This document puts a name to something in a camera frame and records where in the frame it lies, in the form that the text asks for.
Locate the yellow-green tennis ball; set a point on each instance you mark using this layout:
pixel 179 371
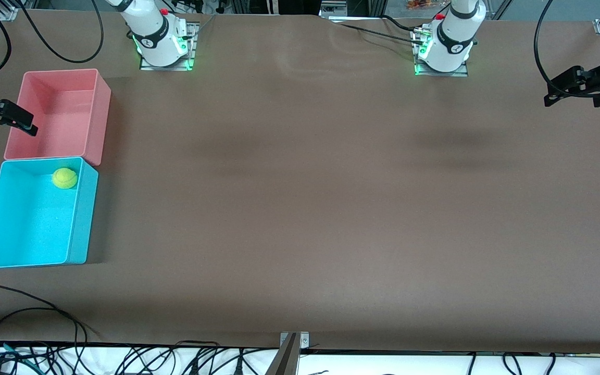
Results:
pixel 65 178

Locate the pink plastic bin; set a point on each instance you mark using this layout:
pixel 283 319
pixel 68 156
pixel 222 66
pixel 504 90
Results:
pixel 71 120

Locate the blue plastic bin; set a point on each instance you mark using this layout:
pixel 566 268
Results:
pixel 29 229

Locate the orange object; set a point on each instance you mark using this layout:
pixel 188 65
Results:
pixel 420 5

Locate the diagonal aluminium frame post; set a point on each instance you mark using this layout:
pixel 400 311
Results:
pixel 503 8

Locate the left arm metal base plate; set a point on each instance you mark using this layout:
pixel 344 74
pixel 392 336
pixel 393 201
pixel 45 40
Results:
pixel 443 74

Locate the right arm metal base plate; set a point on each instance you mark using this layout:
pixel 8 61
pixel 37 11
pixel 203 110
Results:
pixel 192 47

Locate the dark camera mount pole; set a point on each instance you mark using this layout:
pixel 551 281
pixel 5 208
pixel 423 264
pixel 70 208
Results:
pixel 285 362

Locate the grey metal bracket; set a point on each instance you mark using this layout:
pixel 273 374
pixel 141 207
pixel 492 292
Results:
pixel 304 341

